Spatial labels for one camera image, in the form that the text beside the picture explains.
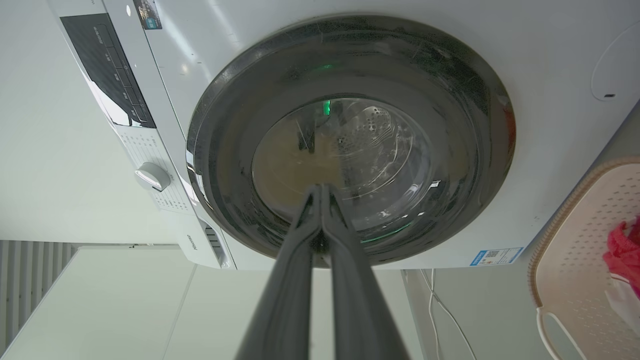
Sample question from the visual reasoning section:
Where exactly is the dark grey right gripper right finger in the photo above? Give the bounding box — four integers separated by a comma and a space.
320, 184, 412, 360

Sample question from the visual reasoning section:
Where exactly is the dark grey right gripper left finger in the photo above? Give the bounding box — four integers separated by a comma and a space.
235, 185, 323, 360

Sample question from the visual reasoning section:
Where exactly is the beige perforated plastic laundry basket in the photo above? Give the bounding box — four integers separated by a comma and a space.
528, 157, 640, 360

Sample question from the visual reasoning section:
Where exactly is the blue energy label sticker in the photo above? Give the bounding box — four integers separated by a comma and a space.
469, 247, 524, 267

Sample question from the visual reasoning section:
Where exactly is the silver washer control knob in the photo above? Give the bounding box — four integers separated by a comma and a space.
134, 162, 172, 193

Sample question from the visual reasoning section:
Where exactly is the round dark glass washer door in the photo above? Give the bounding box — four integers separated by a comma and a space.
186, 14, 516, 268

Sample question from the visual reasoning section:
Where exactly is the white front-load washing machine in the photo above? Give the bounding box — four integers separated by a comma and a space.
47, 0, 640, 271

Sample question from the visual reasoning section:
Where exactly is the white ribbed radiator panel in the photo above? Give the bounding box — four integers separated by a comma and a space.
0, 240, 79, 355

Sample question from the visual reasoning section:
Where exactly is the red cloth garment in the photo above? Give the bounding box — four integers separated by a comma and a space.
602, 216, 640, 299

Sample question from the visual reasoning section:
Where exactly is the dark rectangular brand sticker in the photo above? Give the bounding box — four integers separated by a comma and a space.
133, 0, 164, 31

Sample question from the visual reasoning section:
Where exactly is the thin white power cable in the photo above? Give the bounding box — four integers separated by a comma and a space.
419, 268, 478, 360

